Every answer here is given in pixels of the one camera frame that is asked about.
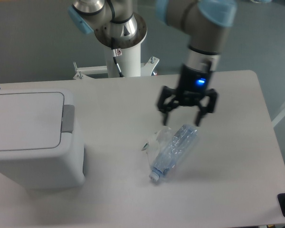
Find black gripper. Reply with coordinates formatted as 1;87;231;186
156;63;218;126

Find grey lid push button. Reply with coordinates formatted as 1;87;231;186
61;104;75;133

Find white trash can lid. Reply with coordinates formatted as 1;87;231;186
0;92;64;151

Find white plastic trash can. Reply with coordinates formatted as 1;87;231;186
0;88;85;189

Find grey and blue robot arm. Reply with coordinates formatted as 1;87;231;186
67;0;237;126

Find crushed clear plastic bottle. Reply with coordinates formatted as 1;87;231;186
149;124;198;183

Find crumpled clear plastic wrapper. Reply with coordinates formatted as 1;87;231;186
141;126;173;165

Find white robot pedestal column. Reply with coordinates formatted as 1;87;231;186
104;38;141;78

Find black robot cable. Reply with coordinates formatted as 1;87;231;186
110;38;124;78

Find white pedestal base frame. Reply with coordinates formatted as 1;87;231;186
73;56;160;80

